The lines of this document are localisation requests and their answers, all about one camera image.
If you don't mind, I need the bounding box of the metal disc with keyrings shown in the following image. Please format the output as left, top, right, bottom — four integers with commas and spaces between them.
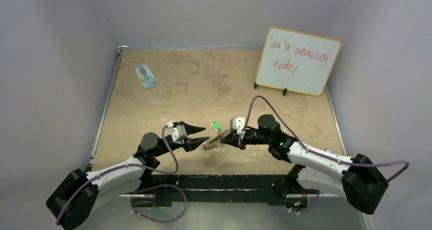
202, 129, 231, 150

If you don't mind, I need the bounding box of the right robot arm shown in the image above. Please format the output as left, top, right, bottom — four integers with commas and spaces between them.
221, 114, 389, 215

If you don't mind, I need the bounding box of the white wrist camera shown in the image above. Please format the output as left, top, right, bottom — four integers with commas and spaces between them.
167, 121, 187, 144
230, 117, 246, 138

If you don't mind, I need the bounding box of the blue white blister package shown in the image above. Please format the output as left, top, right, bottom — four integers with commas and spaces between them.
135, 64, 157, 89

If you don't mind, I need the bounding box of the green tag key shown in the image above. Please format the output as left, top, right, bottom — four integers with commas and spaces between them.
211, 121, 222, 133

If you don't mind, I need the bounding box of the whiteboard with yellow frame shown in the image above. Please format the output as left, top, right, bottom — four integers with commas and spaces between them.
254, 27, 342, 96

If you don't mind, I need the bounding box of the black base beam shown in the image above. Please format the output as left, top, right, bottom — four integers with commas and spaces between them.
126, 174, 317, 207

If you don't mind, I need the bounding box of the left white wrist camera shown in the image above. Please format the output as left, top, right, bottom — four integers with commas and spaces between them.
167, 121, 187, 144

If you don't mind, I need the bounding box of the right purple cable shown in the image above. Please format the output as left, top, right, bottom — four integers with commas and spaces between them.
241, 95, 410, 215

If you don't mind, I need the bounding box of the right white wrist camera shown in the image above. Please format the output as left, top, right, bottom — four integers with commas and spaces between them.
230, 117, 246, 138

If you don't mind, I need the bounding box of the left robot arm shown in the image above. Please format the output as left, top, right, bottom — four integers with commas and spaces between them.
45, 121, 209, 229

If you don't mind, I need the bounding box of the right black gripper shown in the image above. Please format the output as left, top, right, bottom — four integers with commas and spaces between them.
221, 129, 272, 150

